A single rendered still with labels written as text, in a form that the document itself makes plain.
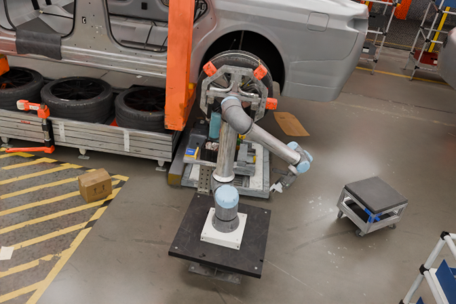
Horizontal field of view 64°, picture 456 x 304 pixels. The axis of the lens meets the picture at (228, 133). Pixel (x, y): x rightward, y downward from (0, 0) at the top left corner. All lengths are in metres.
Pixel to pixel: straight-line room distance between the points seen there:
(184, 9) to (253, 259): 1.78
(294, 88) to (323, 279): 1.66
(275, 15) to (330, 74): 0.73
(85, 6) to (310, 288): 2.93
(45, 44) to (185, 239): 2.31
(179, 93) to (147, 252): 1.23
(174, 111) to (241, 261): 1.34
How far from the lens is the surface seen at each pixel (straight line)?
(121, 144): 3.50
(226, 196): 2.36
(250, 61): 3.00
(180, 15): 2.79
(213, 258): 2.43
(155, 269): 2.74
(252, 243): 2.55
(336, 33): 3.36
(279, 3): 3.25
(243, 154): 3.48
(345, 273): 3.01
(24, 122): 3.81
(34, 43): 3.94
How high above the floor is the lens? 2.16
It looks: 31 degrees down
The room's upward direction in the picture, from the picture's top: 8 degrees clockwise
